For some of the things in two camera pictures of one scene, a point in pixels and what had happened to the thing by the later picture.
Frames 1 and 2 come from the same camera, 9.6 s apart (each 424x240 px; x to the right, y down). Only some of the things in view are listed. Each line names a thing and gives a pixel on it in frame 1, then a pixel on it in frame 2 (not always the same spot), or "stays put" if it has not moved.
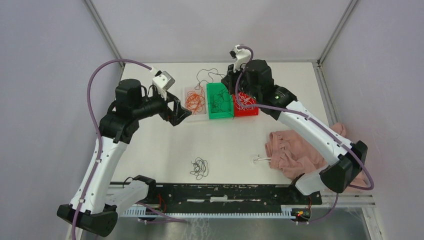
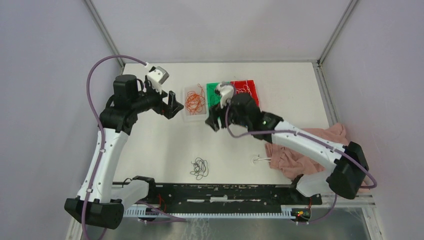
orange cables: (194, 101) stays put
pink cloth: (290, 154) stays put
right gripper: (230, 78) → (215, 112)
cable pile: (201, 168) stays put
